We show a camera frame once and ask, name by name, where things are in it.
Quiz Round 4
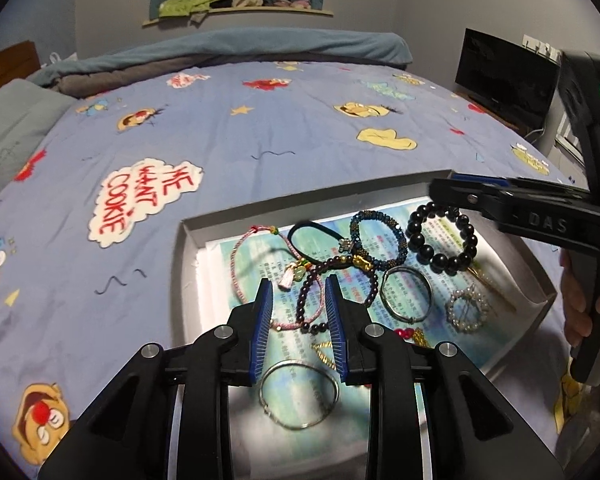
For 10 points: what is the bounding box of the large silver bangle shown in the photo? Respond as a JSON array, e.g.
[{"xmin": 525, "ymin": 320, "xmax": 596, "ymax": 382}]
[{"xmin": 258, "ymin": 360, "xmax": 341, "ymax": 431}]

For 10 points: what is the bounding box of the grey folded blanket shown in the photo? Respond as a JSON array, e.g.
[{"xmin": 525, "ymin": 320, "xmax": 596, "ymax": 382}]
[{"xmin": 60, "ymin": 57, "xmax": 211, "ymax": 98}]

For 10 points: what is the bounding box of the person's right hand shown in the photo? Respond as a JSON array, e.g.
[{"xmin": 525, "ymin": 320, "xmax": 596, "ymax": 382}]
[{"xmin": 560, "ymin": 250, "xmax": 600, "ymax": 348}]

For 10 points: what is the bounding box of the pink string bracelet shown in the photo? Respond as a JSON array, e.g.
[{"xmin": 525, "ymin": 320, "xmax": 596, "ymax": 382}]
[{"xmin": 229, "ymin": 226, "xmax": 327, "ymax": 332}]

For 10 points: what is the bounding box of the grey shallow cardboard box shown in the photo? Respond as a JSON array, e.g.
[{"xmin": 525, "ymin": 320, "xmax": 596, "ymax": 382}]
[{"xmin": 169, "ymin": 169, "xmax": 559, "ymax": 480}]

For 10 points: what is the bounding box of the black monitor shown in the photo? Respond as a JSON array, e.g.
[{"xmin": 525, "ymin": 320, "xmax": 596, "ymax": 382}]
[{"xmin": 453, "ymin": 28, "xmax": 562, "ymax": 129}]

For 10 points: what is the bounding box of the gold hairpin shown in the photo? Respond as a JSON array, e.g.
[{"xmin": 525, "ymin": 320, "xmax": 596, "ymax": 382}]
[{"xmin": 467, "ymin": 264, "xmax": 517, "ymax": 312}]

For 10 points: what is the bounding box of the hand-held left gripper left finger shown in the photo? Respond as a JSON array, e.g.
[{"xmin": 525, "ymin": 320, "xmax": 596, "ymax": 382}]
[{"xmin": 37, "ymin": 278, "xmax": 276, "ymax": 480}]

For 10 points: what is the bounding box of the gold filigree bracelet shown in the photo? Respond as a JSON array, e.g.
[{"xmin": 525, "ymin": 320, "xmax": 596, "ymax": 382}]
[{"xmin": 309, "ymin": 326, "xmax": 432, "ymax": 372}]

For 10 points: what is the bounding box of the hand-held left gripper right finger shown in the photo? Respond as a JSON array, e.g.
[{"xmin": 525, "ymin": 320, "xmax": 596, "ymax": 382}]
[{"xmin": 322, "ymin": 275, "xmax": 566, "ymax": 480}]

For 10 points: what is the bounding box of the thin silver bangle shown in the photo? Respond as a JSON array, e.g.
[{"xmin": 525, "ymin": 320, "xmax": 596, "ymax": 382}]
[{"xmin": 379, "ymin": 265, "xmax": 434, "ymax": 324}]

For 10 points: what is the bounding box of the grey-blue pillow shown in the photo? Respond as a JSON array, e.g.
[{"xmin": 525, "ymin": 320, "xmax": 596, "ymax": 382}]
[{"xmin": 0, "ymin": 78, "xmax": 77, "ymax": 207}]

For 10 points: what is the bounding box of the blue bead bracelet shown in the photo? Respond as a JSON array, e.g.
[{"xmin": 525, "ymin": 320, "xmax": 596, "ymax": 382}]
[{"xmin": 349, "ymin": 209, "xmax": 409, "ymax": 272}]

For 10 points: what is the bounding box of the white slatted rack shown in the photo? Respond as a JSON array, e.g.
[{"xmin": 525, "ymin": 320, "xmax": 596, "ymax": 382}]
[{"xmin": 554, "ymin": 109, "xmax": 589, "ymax": 155}]

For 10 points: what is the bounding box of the dark purple bead bracelet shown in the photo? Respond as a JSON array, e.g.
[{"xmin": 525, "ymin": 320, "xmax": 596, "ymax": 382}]
[{"xmin": 296, "ymin": 253, "xmax": 380, "ymax": 334}]

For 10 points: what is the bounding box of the printed paper sheet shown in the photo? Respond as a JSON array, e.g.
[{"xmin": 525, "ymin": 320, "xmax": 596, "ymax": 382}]
[{"xmin": 196, "ymin": 197, "xmax": 537, "ymax": 480}]

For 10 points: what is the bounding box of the blue folded blanket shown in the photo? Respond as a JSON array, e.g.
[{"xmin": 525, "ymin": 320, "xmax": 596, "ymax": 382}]
[{"xmin": 26, "ymin": 28, "xmax": 414, "ymax": 92}]

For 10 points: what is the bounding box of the black hair tie with charm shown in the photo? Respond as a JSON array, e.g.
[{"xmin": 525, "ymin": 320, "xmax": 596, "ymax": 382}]
[{"xmin": 287, "ymin": 220, "xmax": 355, "ymax": 267}]

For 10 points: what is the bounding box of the black bead bracelet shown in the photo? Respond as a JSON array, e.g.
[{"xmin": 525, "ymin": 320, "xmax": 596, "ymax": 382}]
[{"xmin": 406, "ymin": 200, "xmax": 480, "ymax": 276}]

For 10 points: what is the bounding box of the white wall hook rack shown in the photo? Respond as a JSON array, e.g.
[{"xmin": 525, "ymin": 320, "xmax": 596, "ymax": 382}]
[{"xmin": 522, "ymin": 34, "xmax": 564, "ymax": 59}]

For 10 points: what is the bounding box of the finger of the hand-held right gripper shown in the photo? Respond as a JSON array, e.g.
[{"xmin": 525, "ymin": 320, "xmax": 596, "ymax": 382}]
[
  {"xmin": 447, "ymin": 170, "xmax": 592, "ymax": 197},
  {"xmin": 427, "ymin": 176, "xmax": 512, "ymax": 222}
]

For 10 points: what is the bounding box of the wooden headboard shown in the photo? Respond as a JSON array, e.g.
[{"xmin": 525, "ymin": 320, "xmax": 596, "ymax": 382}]
[{"xmin": 0, "ymin": 41, "xmax": 42, "ymax": 104}]

